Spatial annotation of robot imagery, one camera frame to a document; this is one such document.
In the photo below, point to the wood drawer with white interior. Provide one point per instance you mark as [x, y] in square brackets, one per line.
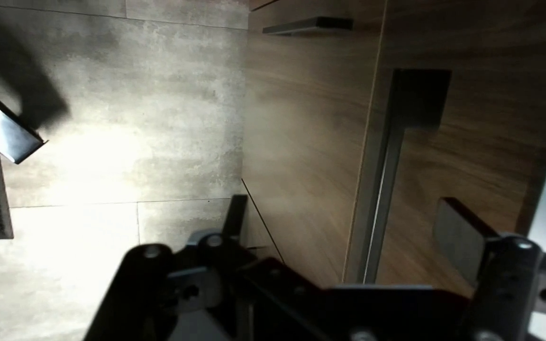
[474, 158]

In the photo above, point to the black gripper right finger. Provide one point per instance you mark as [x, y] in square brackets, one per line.
[506, 285]

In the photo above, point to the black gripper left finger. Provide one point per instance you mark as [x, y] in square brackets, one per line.
[146, 285]

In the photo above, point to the wood lower drawer front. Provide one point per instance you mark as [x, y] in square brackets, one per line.
[303, 126]

